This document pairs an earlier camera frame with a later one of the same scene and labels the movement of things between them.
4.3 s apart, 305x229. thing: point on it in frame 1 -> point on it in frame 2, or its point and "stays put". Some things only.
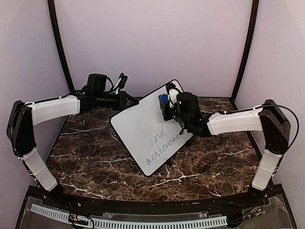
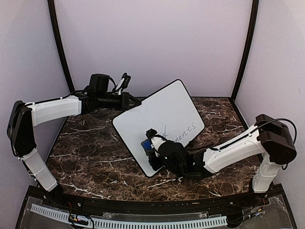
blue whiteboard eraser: x=163 y=98 -> x=146 y=144
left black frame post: x=55 y=22 stays put
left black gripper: x=123 y=103 stays put
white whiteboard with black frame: x=150 y=140 stays put
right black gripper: x=167 y=116 -> x=155 y=165
